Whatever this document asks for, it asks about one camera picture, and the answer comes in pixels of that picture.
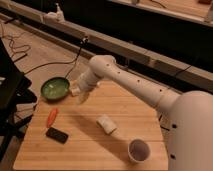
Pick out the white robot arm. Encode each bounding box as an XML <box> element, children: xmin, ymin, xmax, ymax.
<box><xmin>71</xmin><ymin>55</ymin><xmax>213</xmax><ymax>171</ymax></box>

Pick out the green ceramic bowl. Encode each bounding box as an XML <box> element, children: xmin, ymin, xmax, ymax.
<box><xmin>40</xmin><ymin>77</ymin><xmax>70</xmax><ymax>101</ymax></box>

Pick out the orange carrot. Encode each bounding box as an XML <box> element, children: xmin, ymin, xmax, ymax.
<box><xmin>46</xmin><ymin>108</ymin><xmax>58</xmax><ymax>128</ymax></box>

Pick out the black phone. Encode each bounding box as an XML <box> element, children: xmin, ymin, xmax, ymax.
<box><xmin>46</xmin><ymin>127</ymin><xmax>68</xmax><ymax>144</ymax></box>

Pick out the black floor cable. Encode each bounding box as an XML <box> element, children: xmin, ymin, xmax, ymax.
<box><xmin>24</xmin><ymin>36</ymin><xmax>90</xmax><ymax>79</ymax></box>

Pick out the white device on rail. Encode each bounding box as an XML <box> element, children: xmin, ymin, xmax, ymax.
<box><xmin>44</xmin><ymin>4</ymin><xmax>65</xmax><ymax>22</ymax></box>

